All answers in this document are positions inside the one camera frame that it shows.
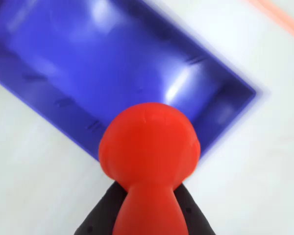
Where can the orange tape stripe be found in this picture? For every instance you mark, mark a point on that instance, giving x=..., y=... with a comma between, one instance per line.
x=281, y=17

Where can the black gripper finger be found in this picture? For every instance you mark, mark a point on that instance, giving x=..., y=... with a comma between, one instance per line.
x=100, y=215
x=196, y=218

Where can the blue plastic box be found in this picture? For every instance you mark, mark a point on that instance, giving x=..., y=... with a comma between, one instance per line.
x=100, y=61

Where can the red mushroom-shaped toy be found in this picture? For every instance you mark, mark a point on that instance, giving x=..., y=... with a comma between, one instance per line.
x=149, y=151

